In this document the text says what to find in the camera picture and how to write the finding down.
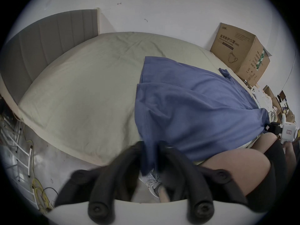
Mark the person's legs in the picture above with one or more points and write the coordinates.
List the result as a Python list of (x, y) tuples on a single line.
[(234, 170)]

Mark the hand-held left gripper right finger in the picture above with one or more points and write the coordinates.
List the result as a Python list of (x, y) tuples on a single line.
[(199, 186)]

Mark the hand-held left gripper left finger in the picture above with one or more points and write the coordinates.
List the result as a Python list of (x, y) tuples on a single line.
[(105, 184)]

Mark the white metal rack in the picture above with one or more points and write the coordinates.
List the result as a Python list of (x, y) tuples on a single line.
[(20, 153)]

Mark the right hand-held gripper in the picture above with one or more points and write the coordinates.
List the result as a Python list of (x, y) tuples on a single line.
[(288, 131)]

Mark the large brown cardboard carton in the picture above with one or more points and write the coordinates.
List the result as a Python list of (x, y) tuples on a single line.
[(241, 53)]

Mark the blue shirt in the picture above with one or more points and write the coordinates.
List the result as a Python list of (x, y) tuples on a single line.
[(194, 116)]

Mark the grey padded headboard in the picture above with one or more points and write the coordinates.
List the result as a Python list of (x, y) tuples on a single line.
[(35, 55)]

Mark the small brown carton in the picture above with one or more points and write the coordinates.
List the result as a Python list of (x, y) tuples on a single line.
[(271, 95)]

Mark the person's right hand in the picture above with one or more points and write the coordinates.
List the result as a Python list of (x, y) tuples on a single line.
[(289, 149)]

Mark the bed with pale green sheet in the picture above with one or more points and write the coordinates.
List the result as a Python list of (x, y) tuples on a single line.
[(82, 90)]

